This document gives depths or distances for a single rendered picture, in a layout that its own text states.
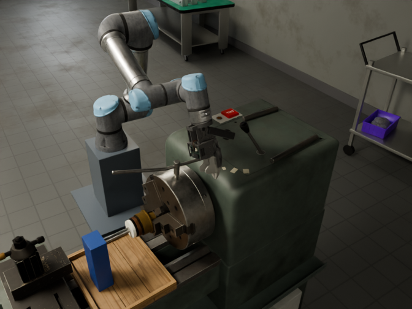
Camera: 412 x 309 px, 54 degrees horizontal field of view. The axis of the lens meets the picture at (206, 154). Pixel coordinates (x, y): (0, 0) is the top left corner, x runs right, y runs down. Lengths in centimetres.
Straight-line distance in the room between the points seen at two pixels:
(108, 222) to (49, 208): 140
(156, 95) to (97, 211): 97
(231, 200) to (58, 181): 241
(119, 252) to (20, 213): 182
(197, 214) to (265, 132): 51
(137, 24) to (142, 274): 96
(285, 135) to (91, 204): 106
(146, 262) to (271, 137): 72
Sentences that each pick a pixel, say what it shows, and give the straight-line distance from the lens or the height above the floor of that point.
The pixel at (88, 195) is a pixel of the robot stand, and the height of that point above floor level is 75.
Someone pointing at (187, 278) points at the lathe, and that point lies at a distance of 165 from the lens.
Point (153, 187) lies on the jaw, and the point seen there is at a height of 118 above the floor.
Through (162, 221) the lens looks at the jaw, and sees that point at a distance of 151.
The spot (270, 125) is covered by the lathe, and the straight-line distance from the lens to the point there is 181.
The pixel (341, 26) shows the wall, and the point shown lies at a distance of 492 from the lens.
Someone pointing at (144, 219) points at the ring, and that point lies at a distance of 151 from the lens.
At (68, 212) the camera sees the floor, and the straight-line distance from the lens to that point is 333.
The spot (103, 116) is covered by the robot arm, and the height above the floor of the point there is 128.
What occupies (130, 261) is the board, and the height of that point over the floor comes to 89.
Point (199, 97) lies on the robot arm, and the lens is 127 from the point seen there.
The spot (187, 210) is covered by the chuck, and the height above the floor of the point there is 117.
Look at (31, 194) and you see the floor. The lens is 360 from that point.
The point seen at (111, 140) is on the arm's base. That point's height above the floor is 116.
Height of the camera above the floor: 215
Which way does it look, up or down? 34 degrees down
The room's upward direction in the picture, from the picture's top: 1 degrees clockwise
